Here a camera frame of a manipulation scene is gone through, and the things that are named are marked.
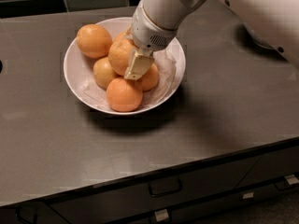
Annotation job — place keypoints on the lower drawer front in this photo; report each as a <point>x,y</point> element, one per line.
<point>238,198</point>

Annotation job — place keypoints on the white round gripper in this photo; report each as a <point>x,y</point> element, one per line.
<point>148,32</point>

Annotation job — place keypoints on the dark drawer front left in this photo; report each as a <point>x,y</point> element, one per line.
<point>134,200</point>

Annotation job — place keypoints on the orange front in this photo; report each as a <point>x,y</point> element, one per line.
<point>124,95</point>

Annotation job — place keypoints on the white paper liner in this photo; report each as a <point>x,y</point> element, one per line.
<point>171,67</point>

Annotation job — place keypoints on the black drawer handle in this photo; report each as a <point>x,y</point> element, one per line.
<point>164,186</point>

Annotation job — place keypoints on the orange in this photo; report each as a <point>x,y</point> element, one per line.
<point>103,73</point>
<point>150,79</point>
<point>94,41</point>
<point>119,54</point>
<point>124,95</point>
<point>119,36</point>

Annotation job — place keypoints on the white ceramic bowl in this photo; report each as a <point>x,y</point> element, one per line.
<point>77,67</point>

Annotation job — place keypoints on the dark drawer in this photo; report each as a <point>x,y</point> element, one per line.
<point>273,165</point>
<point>134,200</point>

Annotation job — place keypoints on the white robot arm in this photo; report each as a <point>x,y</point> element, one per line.
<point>155,23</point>

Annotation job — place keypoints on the dark drawer front right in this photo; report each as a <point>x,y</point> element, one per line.
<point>273,165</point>

